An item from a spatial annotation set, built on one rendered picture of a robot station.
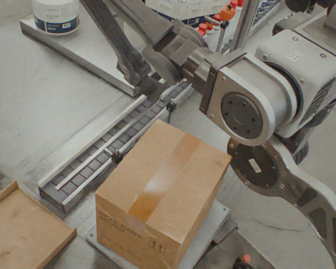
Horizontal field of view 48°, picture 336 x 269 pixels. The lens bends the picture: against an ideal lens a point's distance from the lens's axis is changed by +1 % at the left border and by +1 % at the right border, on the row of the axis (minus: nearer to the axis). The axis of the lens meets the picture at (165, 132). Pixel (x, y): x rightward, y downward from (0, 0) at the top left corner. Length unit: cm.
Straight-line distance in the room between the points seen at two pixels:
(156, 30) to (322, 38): 32
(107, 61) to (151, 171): 78
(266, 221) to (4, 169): 151
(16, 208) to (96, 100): 53
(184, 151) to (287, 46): 43
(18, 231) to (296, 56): 91
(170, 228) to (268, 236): 143
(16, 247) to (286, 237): 155
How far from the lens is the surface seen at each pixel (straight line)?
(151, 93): 133
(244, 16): 146
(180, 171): 97
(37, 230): 122
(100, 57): 166
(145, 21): 80
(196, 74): 70
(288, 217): 239
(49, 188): 123
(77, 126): 144
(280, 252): 226
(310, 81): 68
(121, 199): 91
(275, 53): 70
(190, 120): 149
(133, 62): 116
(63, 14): 174
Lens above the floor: 191
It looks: 49 degrees down
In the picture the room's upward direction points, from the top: 10 degrees clockwise
